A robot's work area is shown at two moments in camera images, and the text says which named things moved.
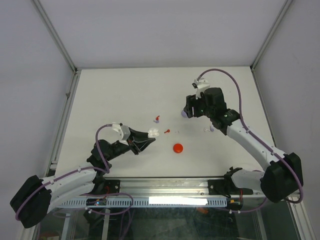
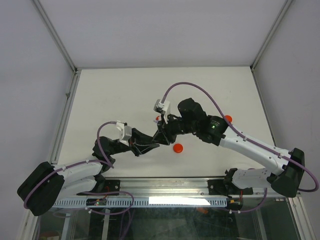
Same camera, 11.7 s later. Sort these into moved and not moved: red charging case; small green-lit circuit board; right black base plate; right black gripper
Moved: right black gripper
Not moved: small green-lit circuit board; right black base plate; red charging case
